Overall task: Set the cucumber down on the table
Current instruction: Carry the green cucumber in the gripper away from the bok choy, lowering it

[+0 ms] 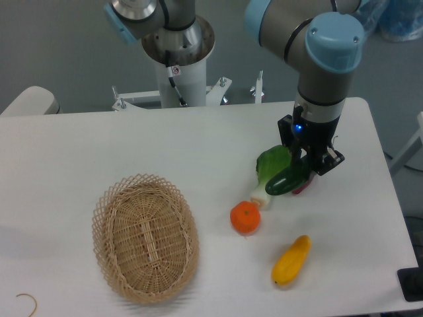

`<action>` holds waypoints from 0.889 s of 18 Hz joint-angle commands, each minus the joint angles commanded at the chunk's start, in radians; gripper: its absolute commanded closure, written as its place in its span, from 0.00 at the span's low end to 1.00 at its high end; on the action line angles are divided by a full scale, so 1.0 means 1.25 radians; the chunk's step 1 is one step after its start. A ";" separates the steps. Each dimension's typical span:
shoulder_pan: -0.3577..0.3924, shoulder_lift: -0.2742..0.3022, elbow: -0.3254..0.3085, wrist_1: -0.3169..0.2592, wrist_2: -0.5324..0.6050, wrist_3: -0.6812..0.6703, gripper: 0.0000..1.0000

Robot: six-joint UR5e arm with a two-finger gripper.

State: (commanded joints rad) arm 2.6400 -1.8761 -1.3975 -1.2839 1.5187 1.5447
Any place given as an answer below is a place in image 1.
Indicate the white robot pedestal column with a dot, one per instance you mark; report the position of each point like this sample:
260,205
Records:
179,58

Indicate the black device at edge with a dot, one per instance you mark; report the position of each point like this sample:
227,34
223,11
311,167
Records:
410,280

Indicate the dark green cucumber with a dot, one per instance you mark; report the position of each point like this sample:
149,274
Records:
289,179

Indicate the woven wicker basket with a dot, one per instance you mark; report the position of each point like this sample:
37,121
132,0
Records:
145,239

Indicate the white frame at right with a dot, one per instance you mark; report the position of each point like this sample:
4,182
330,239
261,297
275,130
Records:
412,146

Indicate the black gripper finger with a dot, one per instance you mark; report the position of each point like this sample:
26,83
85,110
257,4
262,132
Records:
314,158
296,151

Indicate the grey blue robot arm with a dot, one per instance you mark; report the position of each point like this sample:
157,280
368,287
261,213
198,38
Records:
321,40

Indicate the green bok choy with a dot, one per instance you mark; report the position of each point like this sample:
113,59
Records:
268,164

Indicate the orange tangerine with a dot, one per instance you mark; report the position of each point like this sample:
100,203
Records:
245,217

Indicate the white pedestal base frame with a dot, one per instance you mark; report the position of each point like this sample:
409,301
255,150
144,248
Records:
215,95

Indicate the tan rubber band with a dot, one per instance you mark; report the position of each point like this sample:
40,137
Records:
33,299

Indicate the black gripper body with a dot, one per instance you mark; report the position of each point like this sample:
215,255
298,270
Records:
311,135

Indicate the purple red eggplant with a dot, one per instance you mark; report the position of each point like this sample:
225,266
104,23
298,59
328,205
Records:
304,186

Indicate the yellow mango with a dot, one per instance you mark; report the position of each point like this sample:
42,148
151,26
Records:
288,266

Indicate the white chair armrest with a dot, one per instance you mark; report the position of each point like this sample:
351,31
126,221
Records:
33,101

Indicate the blue plastic bag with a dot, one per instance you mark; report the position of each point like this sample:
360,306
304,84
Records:
397,21

